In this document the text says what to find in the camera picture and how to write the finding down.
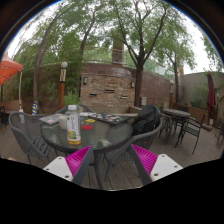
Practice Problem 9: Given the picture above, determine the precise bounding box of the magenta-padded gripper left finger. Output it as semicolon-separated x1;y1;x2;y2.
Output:
43;145;96;187

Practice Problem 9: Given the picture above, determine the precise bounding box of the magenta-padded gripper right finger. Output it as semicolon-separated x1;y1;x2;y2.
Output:
127;143;184;186

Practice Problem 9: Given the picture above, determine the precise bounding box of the clear drink bottle white cap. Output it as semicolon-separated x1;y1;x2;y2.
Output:
65;104;82;146

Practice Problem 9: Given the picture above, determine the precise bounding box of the dark jacket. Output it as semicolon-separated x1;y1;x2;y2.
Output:
131;104;163;137

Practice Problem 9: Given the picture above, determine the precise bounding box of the grey laptop with stickers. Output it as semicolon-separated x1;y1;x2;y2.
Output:
38;113;66;127

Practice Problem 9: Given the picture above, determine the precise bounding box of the black laptop with stickers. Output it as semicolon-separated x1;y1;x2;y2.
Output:
87;112;131;127

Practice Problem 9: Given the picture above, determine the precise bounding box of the round dark patio table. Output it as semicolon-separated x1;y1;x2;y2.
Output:
161;108;192;138

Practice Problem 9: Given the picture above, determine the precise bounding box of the black metal chair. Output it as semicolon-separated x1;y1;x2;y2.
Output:
175;112;207;155

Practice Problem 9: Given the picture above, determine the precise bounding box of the blue yellow striped folded umbrella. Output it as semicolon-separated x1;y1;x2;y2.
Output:
31;100;39;116

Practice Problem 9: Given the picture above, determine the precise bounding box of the tall green tree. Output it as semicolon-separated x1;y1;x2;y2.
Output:
13;3;101;113
99;0;198;108

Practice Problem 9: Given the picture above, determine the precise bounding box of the closed maroon patio umbrella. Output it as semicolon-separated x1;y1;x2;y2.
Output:
206;70;217;126

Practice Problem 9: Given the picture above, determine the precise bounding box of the orange canopy umbrella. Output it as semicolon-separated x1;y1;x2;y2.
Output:
0;51;25;87

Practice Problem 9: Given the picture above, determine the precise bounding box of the globe lamp post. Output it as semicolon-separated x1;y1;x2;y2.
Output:
57;60;69;112
168;79;176;110

